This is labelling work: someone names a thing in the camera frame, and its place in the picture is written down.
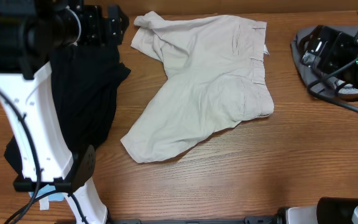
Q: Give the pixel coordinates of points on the light blue garment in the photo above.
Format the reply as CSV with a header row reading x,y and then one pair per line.
x,y
45,202

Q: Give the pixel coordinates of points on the black garment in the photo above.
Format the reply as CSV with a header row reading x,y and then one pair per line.
x,y
85,79

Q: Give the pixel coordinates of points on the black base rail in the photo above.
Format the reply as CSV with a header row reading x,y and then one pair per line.
x,y
197,221

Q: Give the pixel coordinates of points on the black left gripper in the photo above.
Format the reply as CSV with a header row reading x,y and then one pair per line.
x,y
92,18

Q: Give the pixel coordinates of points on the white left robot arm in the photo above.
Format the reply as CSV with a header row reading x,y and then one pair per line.
x,y
29,31

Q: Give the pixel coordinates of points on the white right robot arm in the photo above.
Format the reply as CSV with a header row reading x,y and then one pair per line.
x,y
330,209

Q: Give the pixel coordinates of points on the beige cotton shorts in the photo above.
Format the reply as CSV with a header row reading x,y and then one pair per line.
x,y
215,80

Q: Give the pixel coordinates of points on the grey folded shorts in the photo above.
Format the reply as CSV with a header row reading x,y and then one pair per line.
x,y
347,93

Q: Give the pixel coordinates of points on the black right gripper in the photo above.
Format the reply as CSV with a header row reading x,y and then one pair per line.
x,y
342,47

